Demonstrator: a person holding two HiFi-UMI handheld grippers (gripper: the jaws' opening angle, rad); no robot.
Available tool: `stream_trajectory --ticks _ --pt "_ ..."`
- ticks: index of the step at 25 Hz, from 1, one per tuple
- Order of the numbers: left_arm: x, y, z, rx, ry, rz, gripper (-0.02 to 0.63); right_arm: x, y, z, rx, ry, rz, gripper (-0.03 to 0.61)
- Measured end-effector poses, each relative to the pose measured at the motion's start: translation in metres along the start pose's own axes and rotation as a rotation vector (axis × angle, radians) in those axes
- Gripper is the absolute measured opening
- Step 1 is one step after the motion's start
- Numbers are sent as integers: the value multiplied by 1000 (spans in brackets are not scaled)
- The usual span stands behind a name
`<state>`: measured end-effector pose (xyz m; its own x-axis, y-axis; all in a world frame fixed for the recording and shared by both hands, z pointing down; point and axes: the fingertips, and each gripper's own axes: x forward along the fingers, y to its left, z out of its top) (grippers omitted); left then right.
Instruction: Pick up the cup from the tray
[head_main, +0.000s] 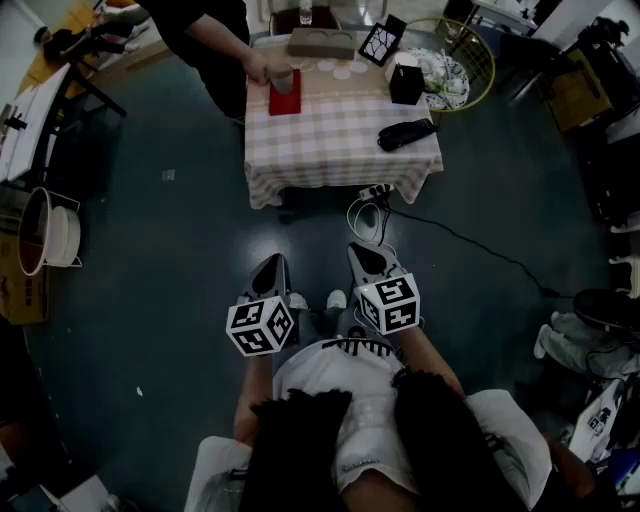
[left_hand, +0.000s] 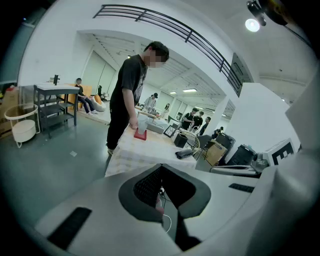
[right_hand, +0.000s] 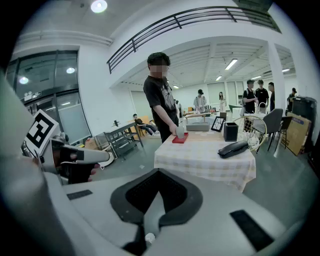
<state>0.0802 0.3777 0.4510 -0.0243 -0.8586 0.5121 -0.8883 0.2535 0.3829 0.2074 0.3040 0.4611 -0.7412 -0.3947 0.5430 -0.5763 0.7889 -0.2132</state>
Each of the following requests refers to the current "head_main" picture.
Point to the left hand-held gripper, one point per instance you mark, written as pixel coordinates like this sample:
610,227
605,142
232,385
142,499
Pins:
260,325

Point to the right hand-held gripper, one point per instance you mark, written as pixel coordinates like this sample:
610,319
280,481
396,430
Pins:
390,305

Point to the frosted glass cup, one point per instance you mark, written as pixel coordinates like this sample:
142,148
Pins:
282,82

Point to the grey two-hole tray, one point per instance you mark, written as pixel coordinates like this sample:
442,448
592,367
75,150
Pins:
300,50

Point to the person's left forearm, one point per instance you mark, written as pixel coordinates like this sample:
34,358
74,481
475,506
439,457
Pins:
250,395

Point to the person's right forearm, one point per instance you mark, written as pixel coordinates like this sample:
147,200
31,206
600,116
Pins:
430,355

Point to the person's white shoe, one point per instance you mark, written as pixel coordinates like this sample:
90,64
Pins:
298,301
336,299

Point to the person's grey trousers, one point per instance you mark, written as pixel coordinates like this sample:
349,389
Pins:
320,325

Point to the white power strip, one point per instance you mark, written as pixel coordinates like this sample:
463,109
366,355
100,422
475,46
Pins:
376,191

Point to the person's white shirt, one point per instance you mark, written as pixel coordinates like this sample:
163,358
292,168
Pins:
330,372

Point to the beige checked tablecloth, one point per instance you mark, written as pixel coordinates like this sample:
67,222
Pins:
340,155

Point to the black pouch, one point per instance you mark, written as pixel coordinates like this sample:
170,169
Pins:
405,134

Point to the clear plastic scrap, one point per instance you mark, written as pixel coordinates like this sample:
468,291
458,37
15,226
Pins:
169,175

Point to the red tray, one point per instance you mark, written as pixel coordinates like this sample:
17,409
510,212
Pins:
285,106

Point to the black box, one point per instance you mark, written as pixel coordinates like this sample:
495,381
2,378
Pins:
406,85

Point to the black and white patterned plate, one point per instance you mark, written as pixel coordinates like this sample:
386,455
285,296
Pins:
452,95

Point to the white flowers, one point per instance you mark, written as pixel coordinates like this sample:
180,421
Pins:
442,82

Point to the stack of white plates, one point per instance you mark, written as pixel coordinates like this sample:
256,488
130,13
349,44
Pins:
67,235

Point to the grey clothing heap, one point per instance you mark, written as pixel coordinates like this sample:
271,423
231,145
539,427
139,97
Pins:
565,345

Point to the small white bowl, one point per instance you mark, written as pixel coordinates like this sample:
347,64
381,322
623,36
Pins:
429,63

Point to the black fan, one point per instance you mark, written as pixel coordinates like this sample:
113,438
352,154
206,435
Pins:
605,310

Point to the printed cardboard box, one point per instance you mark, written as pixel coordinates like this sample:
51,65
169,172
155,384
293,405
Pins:
25,300

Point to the wooden round hoop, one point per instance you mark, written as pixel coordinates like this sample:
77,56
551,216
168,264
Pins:
22,235

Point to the dark seat wooden chair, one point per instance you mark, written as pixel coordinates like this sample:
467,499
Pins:
285,17

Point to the clear water bottle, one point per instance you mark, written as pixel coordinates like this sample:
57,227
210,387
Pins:
305,12

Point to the plain cardboard box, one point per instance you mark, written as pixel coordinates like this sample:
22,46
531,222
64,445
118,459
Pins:
580,100

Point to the white marker board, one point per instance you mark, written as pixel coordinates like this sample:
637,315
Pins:
595,420

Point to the white desk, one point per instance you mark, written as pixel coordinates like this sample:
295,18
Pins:
30,130

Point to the black branch picture frame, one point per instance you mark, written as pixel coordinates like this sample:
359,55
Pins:
377,45

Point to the small plain black frame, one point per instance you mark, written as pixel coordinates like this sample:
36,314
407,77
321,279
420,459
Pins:
396,25

